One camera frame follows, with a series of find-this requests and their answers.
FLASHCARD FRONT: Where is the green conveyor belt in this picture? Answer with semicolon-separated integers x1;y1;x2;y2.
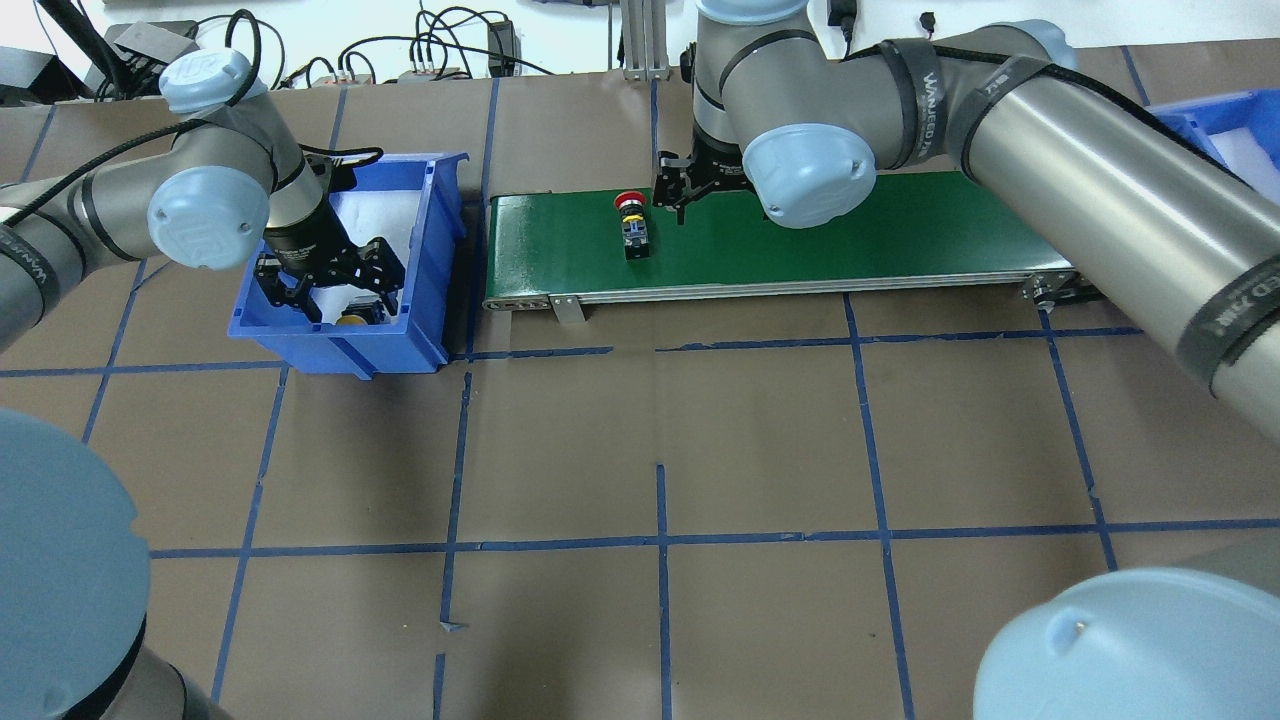
483;170;1073;311

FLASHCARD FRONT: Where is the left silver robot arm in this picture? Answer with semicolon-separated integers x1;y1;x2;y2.
3;49;404;719

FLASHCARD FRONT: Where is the white foam pad right bin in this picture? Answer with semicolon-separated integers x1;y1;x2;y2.
1210;127;1279;204

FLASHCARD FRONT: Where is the right blue plastic bin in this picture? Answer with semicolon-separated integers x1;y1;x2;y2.
1148;88;1279;169

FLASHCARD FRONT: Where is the left blue plastic bin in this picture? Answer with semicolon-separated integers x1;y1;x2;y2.
227;152;467;380

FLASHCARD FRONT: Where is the white foam pad bin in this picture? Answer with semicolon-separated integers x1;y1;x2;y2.
312;190;420;324
1210;127;1279;204

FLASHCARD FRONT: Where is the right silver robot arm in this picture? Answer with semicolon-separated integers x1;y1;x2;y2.
653;1;1279;719

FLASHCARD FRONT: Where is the red push button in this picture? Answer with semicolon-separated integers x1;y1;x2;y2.
614;190;652;261

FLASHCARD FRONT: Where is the aluminium frame post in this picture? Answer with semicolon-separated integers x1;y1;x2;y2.
620;0;671;82

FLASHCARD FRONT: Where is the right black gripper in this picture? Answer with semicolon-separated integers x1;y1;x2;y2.
654;135;756;223

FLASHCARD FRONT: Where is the yellow push button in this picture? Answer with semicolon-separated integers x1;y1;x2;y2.
334;299;388;327

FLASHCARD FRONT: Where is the white foam pad left bin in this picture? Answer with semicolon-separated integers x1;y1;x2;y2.
312;190;420;324

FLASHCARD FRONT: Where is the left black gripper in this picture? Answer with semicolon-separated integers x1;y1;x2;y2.
253;217;406;323

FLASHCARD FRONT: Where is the blue plastic bin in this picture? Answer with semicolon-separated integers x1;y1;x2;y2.
227;152;467;380
1148;88;1279;169

